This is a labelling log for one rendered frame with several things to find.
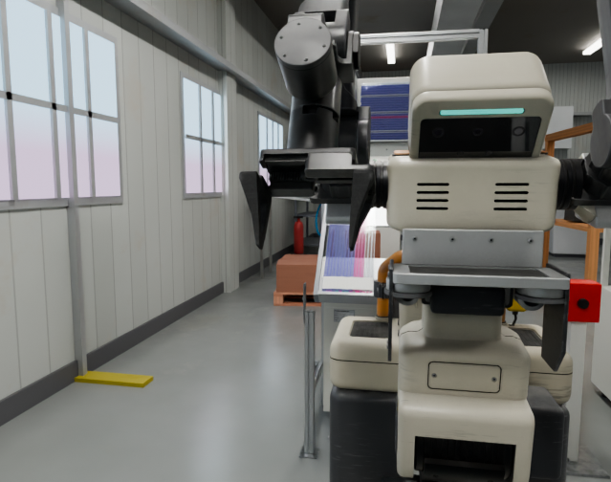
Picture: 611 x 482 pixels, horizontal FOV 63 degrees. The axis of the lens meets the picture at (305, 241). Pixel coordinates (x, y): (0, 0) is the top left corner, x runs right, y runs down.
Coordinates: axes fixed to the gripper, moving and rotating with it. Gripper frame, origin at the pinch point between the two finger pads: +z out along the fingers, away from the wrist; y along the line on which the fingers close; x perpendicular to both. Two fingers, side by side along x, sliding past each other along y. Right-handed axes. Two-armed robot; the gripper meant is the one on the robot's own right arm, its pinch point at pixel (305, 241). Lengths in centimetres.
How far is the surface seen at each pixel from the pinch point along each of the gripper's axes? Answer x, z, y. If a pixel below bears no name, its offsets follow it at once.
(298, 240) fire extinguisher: 696, -242, -151
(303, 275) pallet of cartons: 409, -106, -81
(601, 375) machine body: 252, -13, 118
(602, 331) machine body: 244, -36, 119
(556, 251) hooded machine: 777, -258, 263
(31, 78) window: 138, -134, -179
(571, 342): 174, -18, 80
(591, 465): 195, 29, 90
